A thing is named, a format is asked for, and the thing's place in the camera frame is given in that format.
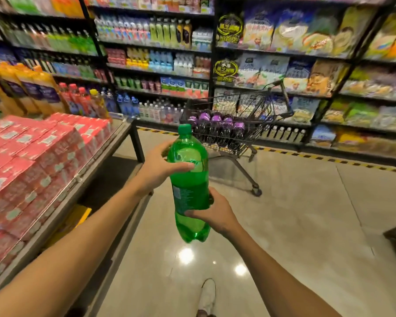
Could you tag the person's left hand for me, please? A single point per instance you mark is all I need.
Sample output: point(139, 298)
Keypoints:
point(158, 171)

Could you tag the person's right hand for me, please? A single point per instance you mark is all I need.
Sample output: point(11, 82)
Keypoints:
point(217, 216)

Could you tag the green soda bottle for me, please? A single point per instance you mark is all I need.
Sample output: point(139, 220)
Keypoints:
point(189, 191)

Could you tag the person's right forearm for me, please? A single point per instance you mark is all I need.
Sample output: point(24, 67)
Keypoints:
point(277, 280)

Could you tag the pack of clear water bottles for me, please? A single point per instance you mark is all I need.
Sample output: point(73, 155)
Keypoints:
point(158, 112)

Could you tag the person's right white shoe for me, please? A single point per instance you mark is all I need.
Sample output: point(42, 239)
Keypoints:
point(207, 295)

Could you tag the row of pale green bottles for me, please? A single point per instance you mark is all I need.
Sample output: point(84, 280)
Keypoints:
point(163, 32)

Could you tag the row of yellow juice bottles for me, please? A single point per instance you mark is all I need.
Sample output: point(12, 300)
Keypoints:
point(184, 34)

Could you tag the row of mixed juice bottles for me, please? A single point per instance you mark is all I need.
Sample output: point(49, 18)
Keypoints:
point(36, 92)

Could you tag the row of milk tea bottles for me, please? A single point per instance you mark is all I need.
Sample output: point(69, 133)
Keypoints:
point(151, 1)

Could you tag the row of blue water jugs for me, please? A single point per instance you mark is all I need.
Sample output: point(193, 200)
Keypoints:
point(127, 103)

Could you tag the row of red juice cartons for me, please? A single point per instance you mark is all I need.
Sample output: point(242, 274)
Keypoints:
point(184, 87)

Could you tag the yellow cardboard carton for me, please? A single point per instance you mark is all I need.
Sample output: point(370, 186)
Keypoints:
point(76, 216)

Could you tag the white printed food bag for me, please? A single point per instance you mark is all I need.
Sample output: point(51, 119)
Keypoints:
point(226, 102)
point(250, 103)

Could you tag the row of pale capped jars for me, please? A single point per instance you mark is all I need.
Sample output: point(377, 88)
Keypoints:
point(283, 133)

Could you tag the black metal store shelf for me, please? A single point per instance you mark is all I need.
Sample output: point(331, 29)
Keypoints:
point(213, 62)

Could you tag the stack of red drink packs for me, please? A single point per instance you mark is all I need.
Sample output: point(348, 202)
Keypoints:
point(29, 168)

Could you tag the blue white food bag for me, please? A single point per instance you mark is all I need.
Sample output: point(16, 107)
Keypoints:
point(303, 108)

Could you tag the row of blue oat bags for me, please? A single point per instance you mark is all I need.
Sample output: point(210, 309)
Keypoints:
point(277, 29)

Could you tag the rows of colourful snack bags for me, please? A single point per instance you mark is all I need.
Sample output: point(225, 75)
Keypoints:
point(376, 85)

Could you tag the row of orange snack bags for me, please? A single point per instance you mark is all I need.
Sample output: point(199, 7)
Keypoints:
point(389, 39)

